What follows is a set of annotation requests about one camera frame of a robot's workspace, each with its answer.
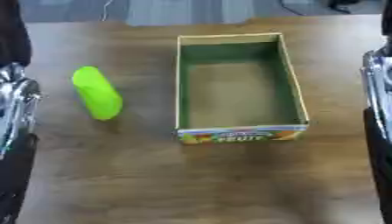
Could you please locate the black chair base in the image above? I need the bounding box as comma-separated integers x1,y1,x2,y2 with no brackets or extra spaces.
325,0,361,15

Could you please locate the white cable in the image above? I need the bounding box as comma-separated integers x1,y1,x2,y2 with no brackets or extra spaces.
99,0,116,22

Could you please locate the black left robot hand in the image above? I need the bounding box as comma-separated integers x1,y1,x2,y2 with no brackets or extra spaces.
0,0,34,67

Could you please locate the cardboard box green inside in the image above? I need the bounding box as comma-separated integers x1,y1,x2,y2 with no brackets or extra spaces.
172,31,312,145

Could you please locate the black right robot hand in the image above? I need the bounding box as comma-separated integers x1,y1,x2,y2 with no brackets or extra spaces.
380,0,392,56

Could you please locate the green cylinder block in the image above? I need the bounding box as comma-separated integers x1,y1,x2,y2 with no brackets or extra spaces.
70,66,124,122

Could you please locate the black cable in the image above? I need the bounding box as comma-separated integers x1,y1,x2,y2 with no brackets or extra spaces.
276,0,310,17

